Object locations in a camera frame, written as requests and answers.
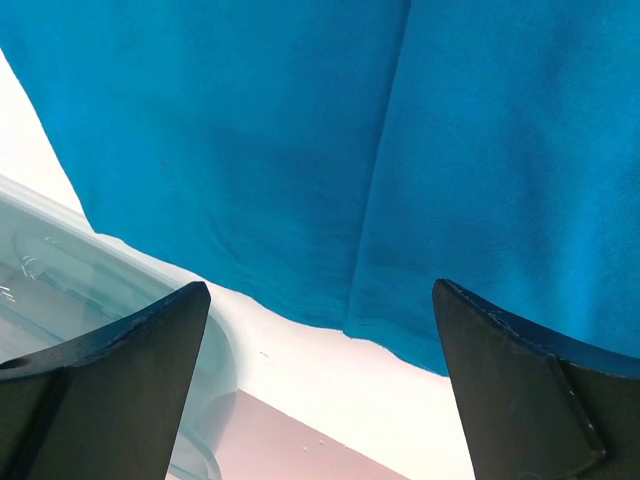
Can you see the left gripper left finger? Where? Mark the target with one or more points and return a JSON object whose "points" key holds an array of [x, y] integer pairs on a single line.
{"points": [[106, 404]]}

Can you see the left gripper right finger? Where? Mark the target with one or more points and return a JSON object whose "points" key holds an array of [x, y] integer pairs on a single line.
{"points": [[535, 403]]}

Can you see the blue t shirt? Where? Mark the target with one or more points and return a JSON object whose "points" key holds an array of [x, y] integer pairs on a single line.
{"points": [[333, 159]]}

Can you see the teal transparent plastic bin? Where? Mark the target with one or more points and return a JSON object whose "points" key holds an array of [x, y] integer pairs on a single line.
{"points": [[59, 281]]}

